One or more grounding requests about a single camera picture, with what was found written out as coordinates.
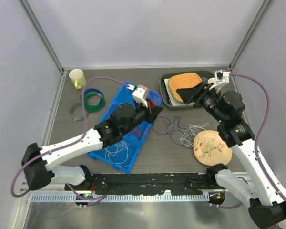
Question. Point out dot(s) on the dark green plastic tray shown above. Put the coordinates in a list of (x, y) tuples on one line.
[(205, 75)]

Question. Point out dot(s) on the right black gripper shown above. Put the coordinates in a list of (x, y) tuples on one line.
[(188, 95)]

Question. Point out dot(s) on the yellow mug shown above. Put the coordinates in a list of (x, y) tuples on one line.
[(78, 78)]

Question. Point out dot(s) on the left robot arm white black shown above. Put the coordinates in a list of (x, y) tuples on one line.
[(43, 165)]

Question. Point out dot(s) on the orange woven square plate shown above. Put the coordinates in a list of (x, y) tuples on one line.
[(183, 81)]

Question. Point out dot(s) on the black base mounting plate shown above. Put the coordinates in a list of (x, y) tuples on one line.
[(149, 184)]

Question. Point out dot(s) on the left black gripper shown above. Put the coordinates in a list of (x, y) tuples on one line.
[(151, 113)]

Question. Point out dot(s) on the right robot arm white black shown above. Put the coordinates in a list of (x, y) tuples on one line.
[(266, 199)]

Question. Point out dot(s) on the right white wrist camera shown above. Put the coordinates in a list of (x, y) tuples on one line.
[(220, 80)]

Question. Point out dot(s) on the round wooden decorated coaster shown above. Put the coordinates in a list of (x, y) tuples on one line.
[(209, 149)]

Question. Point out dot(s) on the white square plate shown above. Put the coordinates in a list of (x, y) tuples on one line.
[(173, 101)]

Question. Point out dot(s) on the grey slotted cable duct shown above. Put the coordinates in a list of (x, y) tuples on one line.
[(166, 197)]

